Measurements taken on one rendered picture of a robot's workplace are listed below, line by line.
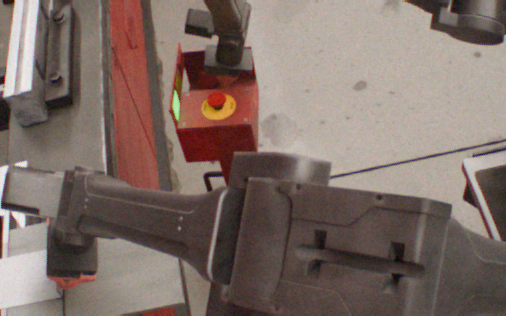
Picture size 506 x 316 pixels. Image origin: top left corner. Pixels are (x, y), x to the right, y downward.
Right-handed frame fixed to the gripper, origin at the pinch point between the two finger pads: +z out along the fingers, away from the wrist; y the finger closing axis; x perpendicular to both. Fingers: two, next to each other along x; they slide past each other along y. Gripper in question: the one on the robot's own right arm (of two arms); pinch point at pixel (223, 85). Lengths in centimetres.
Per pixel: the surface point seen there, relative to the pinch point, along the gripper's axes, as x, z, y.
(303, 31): -96, 67, -37
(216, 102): 11.2, -6.9, 1.9
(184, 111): 10.4, -2.1, 8.2
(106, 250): 55, -23, 18
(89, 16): -13.5, -4.7, 32.6
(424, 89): -60, 55, -79
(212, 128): 15.1, -3.2, 2.2
